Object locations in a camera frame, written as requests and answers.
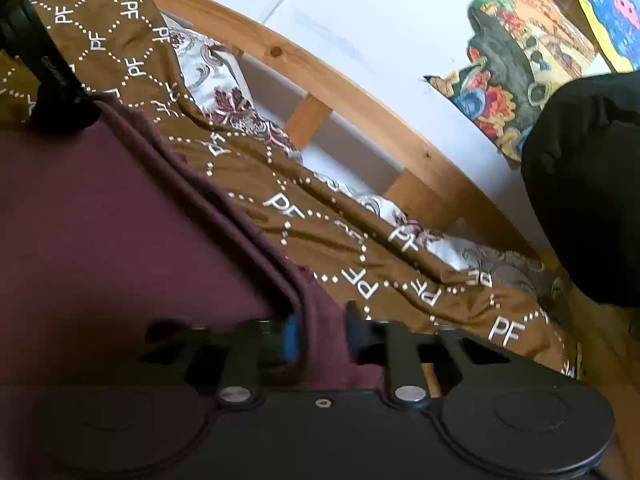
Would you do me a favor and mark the maroon long-sleeve shirt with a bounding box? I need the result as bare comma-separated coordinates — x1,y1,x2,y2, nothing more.
0,91,386,392

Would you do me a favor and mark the black puffer jacket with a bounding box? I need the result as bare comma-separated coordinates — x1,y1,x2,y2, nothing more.
520,74,640,307

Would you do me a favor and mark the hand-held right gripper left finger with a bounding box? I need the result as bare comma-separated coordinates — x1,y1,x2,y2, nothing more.
139,314,302,409

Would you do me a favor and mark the wooden bed frame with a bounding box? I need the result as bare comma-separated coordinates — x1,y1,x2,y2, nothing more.
20,0,640,480

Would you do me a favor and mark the landscape painting wall poster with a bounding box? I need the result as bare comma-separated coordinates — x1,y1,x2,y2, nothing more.
424,0,600,163

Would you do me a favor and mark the white floral pillow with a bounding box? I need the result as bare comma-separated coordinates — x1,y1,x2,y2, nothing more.
160,15,551,286

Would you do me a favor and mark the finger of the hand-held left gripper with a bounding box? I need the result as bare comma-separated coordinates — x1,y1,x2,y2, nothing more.
27,47,103,133

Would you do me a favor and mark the brown patterned blanket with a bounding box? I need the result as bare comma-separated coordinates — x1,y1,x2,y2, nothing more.
0,0,583,378

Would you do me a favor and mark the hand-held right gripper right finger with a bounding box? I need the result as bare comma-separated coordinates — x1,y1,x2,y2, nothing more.
345,302,512,409

